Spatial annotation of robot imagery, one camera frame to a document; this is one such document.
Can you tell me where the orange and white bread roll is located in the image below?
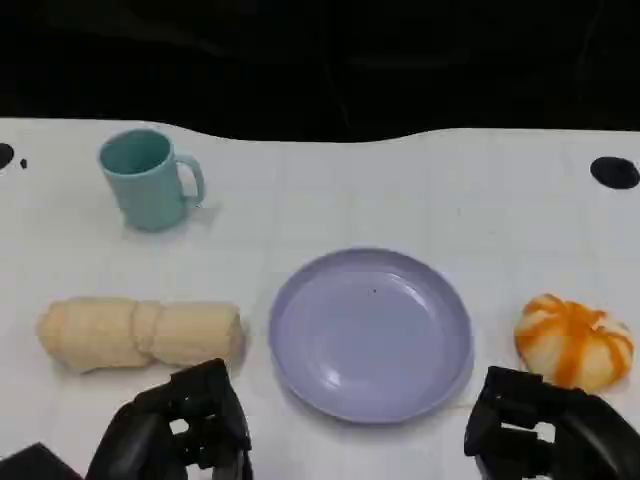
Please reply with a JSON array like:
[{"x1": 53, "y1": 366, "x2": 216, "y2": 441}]
[{"x1": 514, "y1": 293, "x2": 635, "y2": 394}]

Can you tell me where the beige towel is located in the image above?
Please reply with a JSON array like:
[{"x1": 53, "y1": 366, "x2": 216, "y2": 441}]
[{"x1": 35, "y1": 296, "x2": 245, "y2": 376}]

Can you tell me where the lilac plate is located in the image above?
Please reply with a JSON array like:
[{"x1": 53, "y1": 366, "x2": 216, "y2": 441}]
[{"x1": 268, "y1": 247, "x2": 475, "y2": 426}]

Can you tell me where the pale green mug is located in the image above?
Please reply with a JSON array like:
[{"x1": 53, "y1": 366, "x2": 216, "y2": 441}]
[{"x1": 96, "y1": 128, "x2": 206, "y2": 233}]

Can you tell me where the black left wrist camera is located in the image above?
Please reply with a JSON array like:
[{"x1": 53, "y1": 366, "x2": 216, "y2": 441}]
[{"x1": 0, "y1": 442, "x2": 84, "y2": 480}]

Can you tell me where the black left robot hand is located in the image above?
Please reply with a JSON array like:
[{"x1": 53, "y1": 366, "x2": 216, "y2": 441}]
[{"x1": 83, "y1": 357, "x2": 254, "y2": 480}]

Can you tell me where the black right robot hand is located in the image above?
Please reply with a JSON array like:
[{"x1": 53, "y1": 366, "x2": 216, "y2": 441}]
[{"x1": 463, "y1": 365, "x2": 640, "y2": 480}]

